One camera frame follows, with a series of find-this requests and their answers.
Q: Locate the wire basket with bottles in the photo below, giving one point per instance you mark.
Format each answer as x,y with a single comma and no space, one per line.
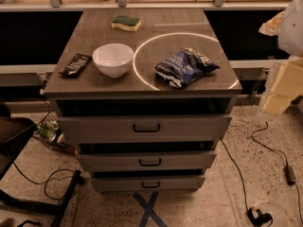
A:
50,135

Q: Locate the blue tape cross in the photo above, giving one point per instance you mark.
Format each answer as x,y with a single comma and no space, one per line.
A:
148,210

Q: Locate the green yellow sponge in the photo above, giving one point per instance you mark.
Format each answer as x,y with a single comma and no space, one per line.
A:
126,23

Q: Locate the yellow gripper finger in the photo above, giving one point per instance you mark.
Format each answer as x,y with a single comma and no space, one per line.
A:
287,86

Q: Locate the grey drawer cabinet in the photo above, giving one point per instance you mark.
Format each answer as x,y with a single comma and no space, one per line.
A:
137,132

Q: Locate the blue chip bag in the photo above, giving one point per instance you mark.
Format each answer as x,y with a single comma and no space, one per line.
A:
183,67

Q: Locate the black candy bar wrapper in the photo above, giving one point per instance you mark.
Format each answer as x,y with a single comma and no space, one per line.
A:
74,68

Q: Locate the white bowl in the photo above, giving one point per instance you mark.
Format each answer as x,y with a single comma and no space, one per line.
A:
113,60

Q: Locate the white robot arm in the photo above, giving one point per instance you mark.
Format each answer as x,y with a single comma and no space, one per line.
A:
288,26

